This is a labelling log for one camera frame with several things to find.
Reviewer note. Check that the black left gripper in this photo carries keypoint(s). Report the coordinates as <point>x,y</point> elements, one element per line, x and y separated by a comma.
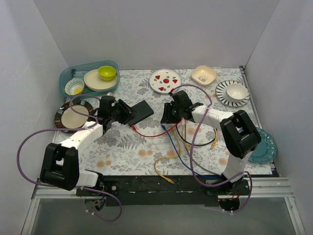
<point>124,112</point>

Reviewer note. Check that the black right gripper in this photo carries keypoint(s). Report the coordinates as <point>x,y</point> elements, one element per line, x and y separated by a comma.
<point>168,112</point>

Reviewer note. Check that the black network switch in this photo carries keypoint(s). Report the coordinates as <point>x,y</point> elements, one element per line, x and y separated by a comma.
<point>140,111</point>

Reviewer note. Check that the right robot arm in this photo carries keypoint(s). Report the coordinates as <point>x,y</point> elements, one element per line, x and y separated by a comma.
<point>240,134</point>

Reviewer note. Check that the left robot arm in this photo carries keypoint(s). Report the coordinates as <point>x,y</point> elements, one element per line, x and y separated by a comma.
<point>60,166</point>

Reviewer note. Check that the strawberry pattern plate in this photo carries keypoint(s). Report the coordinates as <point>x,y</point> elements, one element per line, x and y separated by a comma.
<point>163,81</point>

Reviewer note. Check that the floral tablecloth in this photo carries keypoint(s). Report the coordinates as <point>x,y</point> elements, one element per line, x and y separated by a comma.
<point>147,150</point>

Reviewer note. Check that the lime green bowl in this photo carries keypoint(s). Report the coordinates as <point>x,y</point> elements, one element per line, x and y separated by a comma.
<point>107,73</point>

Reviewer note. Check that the cream plate in basin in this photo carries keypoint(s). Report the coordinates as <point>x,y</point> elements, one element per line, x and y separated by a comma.
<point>93,81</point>

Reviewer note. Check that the beige square bowl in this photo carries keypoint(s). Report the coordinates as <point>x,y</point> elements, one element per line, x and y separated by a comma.
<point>203,75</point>

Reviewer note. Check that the blue striped plate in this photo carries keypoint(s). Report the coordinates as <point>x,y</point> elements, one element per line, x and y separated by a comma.
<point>225,99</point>

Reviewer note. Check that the blue patterned small bowl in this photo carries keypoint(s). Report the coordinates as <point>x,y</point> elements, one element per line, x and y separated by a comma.
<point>74,87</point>

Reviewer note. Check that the dark rimmed plate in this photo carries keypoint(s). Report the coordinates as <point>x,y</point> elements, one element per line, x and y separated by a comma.
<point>65,117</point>

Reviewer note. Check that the white bowl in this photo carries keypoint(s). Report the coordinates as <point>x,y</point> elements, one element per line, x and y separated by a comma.
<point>236,91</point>

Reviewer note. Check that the teal plastic basin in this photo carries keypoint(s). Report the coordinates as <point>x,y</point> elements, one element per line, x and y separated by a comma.
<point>79,71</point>

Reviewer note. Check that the teal scalloped plate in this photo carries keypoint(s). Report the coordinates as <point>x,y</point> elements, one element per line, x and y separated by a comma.
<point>265,150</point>

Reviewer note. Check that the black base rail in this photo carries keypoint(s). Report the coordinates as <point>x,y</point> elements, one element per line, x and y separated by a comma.
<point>154,190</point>

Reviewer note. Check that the aluminium frame rail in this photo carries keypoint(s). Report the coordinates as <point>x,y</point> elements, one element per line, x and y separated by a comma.
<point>145,205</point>

